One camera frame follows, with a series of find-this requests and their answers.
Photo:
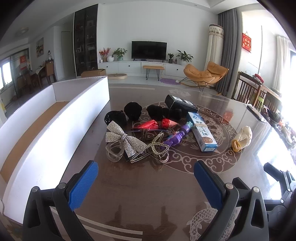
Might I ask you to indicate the dark wooden chair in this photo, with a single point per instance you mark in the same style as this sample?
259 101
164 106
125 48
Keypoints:
247 89

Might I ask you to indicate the green potted plant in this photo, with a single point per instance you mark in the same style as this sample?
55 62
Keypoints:
119 53

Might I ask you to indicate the grey curtain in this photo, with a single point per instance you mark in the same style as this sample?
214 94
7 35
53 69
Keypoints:
227 53

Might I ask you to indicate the framed wall painting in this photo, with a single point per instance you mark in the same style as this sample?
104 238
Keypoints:
39 47

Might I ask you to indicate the beige oval pet bed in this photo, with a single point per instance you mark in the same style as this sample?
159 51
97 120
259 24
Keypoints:
116 76

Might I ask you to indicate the pearl metal hair claw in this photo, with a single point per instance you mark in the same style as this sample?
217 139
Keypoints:
155 145

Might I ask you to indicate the rhinestone bow hair clip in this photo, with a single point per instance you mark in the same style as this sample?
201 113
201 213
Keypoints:
129 141

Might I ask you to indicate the black sequinned velvet pouch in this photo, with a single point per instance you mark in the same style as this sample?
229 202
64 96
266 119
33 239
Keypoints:
115 117

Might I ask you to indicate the covered standing air conditioner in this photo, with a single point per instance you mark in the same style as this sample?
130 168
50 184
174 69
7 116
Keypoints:
214 44

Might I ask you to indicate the wooden bench with metal legs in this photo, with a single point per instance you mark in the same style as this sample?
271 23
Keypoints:
153 67

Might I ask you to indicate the long white storage box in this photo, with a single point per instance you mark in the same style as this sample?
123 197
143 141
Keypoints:
57 129

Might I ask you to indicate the clear plastic hair claw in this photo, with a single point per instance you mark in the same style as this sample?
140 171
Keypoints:
113 157

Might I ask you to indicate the red door hanging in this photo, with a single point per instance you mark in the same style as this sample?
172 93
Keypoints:
23 62

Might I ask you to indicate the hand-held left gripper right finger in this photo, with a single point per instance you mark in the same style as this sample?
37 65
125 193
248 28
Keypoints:
207 185

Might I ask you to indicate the white round vase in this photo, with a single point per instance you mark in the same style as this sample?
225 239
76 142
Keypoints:
109 59

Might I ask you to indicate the orange rocking chair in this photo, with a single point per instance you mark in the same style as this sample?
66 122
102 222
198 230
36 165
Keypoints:
203 73

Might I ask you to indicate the black flat device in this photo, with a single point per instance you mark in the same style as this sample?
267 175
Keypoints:
255 112

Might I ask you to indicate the brown patterned desktop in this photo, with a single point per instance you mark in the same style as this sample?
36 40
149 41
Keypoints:
138 185

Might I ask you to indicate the black flat-screen television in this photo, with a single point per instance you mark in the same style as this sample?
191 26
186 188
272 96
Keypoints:
149 49

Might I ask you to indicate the small potted plant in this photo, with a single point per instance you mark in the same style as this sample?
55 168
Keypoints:
170 58

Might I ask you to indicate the purple round rug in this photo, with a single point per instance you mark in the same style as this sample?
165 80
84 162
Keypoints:
168 81

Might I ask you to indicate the blue and white carton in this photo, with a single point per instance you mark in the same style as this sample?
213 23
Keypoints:
203 136

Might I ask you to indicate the red wall hanging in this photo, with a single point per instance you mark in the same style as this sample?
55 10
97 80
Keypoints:
246 42

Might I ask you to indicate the purple plastic hair clip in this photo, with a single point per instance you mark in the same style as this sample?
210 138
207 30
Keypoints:
179 136

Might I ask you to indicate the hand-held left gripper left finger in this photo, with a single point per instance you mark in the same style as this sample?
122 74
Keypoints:
84 183

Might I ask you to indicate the white curtain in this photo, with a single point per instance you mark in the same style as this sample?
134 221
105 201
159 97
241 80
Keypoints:
283 55

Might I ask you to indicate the large leafy potted plant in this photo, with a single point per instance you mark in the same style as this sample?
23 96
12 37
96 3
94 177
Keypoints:
183 56

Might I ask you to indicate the red flower bouquet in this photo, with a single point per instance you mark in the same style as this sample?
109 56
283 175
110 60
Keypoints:
104 53

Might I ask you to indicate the white television cabinet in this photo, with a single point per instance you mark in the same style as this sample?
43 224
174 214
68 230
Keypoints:
124 67

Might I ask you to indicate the cardboard box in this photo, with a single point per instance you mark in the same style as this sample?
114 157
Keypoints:
92 73

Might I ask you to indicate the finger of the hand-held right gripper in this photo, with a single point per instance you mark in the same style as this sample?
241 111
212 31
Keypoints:
275 170

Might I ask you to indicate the clear-framed glasses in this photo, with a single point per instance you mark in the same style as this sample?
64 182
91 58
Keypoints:
134 131

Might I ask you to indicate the black rectangular box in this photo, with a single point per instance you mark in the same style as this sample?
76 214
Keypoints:
178 105

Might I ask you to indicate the dark glass display cabinet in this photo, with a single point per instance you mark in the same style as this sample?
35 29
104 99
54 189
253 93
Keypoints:
85 41

